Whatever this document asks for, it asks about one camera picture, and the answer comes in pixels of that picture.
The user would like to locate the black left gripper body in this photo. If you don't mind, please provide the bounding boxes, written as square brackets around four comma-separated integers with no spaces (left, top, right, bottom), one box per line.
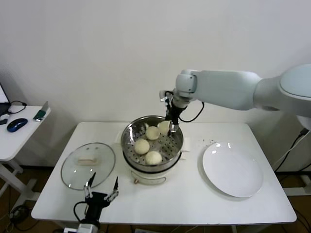
[84,191,110,223]

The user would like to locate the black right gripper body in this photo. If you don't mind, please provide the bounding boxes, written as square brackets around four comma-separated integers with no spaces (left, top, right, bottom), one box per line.
[166,100,187,125]

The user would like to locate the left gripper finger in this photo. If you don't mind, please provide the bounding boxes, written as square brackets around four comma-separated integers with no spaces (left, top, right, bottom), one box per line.
[104,176,120,202]
[83,172,96,199]

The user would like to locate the white steamed baozi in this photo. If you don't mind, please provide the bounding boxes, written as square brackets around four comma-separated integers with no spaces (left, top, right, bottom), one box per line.
[145,150,163,166]
[157,120,171,136]
[134,139,151,155]
[145,126,160,141]

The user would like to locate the round glass pot lid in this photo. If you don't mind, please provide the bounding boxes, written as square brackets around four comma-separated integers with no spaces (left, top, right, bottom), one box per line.
[60,142,116,191]

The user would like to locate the steel perforated steamer basket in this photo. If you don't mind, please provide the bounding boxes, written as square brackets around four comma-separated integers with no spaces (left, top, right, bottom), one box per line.
[121,116,185,170]

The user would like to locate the steel steamer pot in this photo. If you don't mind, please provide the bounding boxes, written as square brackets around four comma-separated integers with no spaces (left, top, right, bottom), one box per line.
[114,130,192,186]

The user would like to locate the dark crumb specks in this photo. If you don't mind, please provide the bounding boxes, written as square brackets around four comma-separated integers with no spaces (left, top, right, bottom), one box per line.
[198,137,217,147]

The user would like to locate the large white plate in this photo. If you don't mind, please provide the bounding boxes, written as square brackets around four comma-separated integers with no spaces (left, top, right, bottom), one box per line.
[202,142,264,199]

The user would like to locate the white side desk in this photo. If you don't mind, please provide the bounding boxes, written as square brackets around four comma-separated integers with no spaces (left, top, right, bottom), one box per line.
[0,105,52,202]

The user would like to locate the blue computer mouse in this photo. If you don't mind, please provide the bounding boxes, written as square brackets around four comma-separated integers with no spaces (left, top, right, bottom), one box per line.
[6,118,29,133]

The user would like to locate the black laptop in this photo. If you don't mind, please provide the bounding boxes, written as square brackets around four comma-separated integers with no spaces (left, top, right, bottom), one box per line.
[0,81,12,117]

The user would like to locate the white shelf stand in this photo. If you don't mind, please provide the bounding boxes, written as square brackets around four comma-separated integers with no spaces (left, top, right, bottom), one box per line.
[281,128,311,197]

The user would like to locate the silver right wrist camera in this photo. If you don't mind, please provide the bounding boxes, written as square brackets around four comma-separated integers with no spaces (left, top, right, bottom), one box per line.
[159,89,174,103]

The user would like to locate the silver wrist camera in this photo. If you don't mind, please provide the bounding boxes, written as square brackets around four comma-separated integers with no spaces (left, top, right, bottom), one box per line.
[159,89,174,103]
[62,222,96,233]

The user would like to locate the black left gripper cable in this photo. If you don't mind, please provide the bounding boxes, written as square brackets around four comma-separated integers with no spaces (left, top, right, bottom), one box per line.
[73,201,88,223]

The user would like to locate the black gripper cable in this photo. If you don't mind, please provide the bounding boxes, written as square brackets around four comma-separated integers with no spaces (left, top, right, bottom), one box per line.
[73,201,88,223]
[165,90,205,123]

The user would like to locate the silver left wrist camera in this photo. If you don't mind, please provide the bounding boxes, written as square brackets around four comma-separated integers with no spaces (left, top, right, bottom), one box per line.
[62,222,96,233]

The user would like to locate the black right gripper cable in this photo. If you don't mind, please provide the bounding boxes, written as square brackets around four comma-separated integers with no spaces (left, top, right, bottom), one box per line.
[165,90,205,123]

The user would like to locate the tangled floor cables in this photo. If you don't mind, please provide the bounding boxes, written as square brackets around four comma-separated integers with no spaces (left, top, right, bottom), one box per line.
[0,186,34,231]

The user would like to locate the green handled grey tool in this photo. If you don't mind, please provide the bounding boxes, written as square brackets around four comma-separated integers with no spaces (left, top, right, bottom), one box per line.
[33,101,52,122]

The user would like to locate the thin black desk cable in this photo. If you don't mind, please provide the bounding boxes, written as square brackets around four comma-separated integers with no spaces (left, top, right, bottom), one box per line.
[7,100,27,115]

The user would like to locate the white power cable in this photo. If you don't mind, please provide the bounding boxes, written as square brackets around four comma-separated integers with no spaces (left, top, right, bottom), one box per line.
[272,135,311,169]

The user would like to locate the black cable with adapter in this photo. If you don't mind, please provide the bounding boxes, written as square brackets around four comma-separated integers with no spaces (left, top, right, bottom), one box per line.
[272,127,311,172]

